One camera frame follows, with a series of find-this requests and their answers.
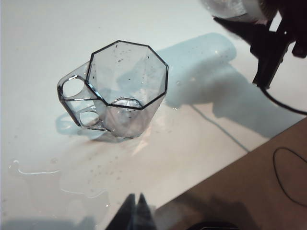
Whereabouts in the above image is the thin black floor cable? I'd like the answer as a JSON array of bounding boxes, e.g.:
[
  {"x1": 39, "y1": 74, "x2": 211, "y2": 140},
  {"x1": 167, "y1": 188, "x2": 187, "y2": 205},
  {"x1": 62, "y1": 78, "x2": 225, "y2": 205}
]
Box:
[{"x1": 272, "y1": 147, "x2": 307, "y2": 208}]

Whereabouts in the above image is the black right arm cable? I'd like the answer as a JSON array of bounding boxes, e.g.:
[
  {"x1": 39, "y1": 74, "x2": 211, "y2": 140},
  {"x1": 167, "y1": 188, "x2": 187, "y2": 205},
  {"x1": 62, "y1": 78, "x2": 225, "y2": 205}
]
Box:
[{"x1": 260, "y1": 85, "x2": 307, "y2": 116}]

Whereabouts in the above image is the Nongfu Spring mineral water bottle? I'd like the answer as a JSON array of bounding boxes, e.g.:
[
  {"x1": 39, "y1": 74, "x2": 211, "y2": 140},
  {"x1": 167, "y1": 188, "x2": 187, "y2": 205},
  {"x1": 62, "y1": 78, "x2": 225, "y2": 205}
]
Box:
[{"x1": 200, "y1": 0, "x2": 267, "y2": 24}]

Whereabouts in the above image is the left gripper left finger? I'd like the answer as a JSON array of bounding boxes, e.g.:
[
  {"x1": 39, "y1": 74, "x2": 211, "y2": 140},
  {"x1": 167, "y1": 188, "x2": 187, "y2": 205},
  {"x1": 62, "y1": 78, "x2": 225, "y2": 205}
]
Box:
[{"x1": 105, "y1": 193, "x2": 136, "y2": 230}]

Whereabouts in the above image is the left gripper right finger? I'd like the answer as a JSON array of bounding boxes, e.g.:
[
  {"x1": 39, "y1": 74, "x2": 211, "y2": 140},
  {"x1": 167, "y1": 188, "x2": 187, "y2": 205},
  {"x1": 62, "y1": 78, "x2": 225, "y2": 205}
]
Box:
[{"x1": 135, "y1": 193, "x2": 157, "y2": 230}]

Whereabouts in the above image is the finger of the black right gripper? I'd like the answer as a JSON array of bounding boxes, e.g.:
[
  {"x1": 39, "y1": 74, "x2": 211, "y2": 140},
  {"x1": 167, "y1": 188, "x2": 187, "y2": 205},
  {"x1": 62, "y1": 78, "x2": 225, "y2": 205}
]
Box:
[{"x1": 213, "y1": 16, "x2": 271, "y2": 46}]

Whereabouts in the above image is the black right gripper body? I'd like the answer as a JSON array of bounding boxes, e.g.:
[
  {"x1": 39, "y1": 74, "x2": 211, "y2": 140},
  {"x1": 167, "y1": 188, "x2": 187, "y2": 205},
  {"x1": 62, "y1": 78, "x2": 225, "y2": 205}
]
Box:
[{"x1": 250, "y1": 0, "x2": 307, "y2": 89}]

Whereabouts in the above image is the transparent grey plastic mug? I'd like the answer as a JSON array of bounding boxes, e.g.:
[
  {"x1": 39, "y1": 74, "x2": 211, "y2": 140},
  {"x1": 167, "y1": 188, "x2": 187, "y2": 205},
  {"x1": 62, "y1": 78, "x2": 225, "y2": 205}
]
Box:
[{"x1": 57, "y1": 40, "x2": 170, "y2": 140}]

